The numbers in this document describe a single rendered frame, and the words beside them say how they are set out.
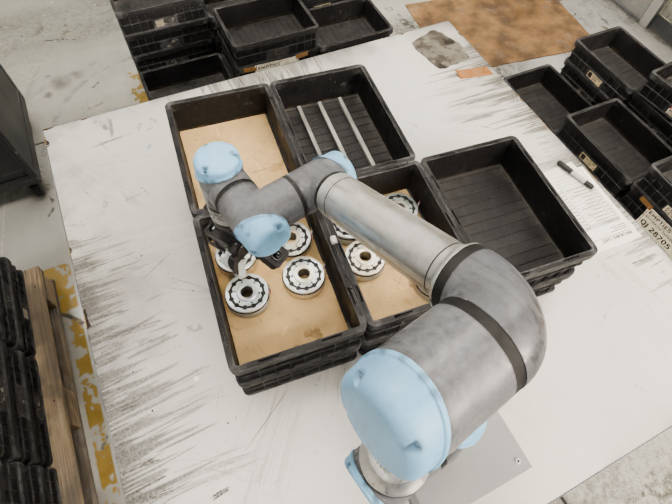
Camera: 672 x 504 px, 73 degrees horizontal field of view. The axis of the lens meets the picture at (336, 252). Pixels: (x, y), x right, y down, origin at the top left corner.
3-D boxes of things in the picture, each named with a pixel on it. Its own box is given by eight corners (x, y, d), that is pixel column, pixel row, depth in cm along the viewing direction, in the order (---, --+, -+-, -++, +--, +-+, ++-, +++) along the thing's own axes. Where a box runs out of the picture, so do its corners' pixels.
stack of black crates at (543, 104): (578, 149, 232) (603, 115, 212) (531, 166, 224) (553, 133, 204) (530, 98, 249) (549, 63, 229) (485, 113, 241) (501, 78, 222)
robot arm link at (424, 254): (609, 278, 43) (325, 131, 76) (532, 344, 39) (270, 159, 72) (587, 350, 50) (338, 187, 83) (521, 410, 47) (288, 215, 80)
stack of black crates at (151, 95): (227, 89, 241) (219, 51, 221) (246, 127, 228) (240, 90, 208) (152, 109, 231) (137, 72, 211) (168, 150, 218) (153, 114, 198)
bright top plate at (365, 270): (391, 269, 111) (391, 267, 111) (353, 281, 109) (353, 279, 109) (375, 236, 116) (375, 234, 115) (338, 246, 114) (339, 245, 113)
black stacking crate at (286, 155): (310, 212, 124) (309, 186, 114) (202, 241, 118) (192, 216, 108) (270, 113, 142) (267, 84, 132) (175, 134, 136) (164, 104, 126)
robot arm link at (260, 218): (311, 207, 68) (272, 160, 72) (247, 243, 64) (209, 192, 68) (311, 234, 75) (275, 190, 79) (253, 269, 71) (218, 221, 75)
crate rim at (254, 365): (368, 332, 98) (369, 329, 95) (231, 378, 91) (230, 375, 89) (310, 191, 116) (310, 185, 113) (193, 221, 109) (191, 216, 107)
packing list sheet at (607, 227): (645, 234, 139) (647, 233, 139) (589, 261, 133) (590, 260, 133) (575, 159, 153) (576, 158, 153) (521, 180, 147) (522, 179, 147)
